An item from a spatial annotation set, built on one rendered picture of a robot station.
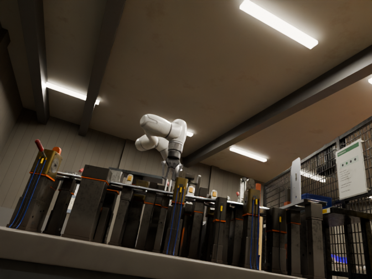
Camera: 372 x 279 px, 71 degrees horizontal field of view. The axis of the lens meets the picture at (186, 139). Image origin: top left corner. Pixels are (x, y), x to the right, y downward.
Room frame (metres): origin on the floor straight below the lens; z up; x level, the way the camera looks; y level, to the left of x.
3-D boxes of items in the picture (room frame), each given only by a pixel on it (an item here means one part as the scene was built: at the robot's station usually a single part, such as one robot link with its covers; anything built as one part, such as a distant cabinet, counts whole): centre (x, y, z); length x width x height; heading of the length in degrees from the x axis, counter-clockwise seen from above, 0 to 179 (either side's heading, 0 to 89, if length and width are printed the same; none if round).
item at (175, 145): (1.44, 0.05, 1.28); 0.09 x 0.09 x 0.06
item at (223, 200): (1.27, -0.22, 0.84); 0.10 x 0.05 x 0.29; 2
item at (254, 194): (1.24, -0.36, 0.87); 0.12 x 0.07 x 0.35; 2
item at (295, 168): (1.45, -0.68, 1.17); 0.12 x 0.01 x 0.34; 2
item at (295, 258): (1.26, -0.57, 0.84); 0.05 x 0.05 x 0.29; 2
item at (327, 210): (1.67, -0.84, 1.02); 0.90 x 0.22 x 0.03; 2
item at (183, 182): (1.25, -0.01, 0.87); 0.12 x 0.07 x 0.35; 2
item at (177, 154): (1.44, 0.05, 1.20); 0.08 x 0.07 x 0.09; 92
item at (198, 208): (1.45, -0.13, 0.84); 0.12 x 0.05 x 0.29; 2
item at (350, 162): (1.37, -0.97, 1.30); 0.23 x 0.02 x 0.31; 2
